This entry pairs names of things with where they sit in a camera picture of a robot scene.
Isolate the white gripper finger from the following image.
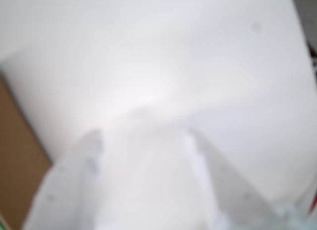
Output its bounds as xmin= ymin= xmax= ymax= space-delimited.
xmin=184 ymin=129 xmax=305 ymax=230
xmin=22 ymin=128 xmax=105 ymax=230

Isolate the brown cardboard box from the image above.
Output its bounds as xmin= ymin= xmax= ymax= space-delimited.
xmin=0 ymin=71 xmax=54 ymax=230

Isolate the red white black servo wire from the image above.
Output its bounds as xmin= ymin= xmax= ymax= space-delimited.
xmin=308 ymin=189 xmax=317 ymax=214

